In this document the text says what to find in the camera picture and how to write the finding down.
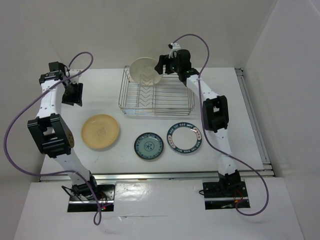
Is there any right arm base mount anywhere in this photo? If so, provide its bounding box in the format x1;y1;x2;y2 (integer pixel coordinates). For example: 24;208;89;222
198;181;251;210

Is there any navy rimmed lettered plate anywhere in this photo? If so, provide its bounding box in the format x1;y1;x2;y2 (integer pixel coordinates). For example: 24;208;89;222
166;122;203;154

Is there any purple cable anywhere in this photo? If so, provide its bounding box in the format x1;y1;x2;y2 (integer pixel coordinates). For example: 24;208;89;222
171;33;272;216
3;51;103;226

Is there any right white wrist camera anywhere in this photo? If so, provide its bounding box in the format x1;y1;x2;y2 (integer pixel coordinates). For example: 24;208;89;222
168;42;181;59

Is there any aluminium front rail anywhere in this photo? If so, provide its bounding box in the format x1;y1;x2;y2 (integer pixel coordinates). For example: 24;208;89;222
39;169;275;182

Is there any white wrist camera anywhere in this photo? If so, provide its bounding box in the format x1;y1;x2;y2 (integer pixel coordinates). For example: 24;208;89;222
66;69;81;84
168;42;181;59

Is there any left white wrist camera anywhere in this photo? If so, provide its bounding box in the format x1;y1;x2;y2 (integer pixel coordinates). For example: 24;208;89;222
66;69;81;84

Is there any small blue patterned plate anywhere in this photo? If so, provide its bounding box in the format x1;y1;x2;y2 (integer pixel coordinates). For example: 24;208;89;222
133;132;164;161

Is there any tan yellow plate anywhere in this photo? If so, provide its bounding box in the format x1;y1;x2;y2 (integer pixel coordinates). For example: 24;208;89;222
81;114;120;150

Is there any cream plate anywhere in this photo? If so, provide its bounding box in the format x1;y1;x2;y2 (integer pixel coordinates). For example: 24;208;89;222
129;57;163;87

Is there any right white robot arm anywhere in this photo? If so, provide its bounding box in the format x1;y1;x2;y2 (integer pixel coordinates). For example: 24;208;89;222
154;43;241;196

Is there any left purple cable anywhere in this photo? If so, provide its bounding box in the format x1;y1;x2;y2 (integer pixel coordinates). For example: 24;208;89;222
3;51;103;226

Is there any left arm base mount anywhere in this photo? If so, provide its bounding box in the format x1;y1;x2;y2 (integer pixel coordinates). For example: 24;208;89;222
61;184;116;213

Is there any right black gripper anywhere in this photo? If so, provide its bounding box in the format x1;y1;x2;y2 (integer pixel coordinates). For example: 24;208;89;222
154;54;181;75

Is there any chrome wire dish rack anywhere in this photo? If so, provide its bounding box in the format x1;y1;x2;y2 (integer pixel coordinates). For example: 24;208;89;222
118;65;195;118

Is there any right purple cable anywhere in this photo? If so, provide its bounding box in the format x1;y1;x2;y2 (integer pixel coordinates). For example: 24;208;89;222
171;33;272;216

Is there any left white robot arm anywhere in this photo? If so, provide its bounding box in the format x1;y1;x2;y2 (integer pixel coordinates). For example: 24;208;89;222
27;61;99;201

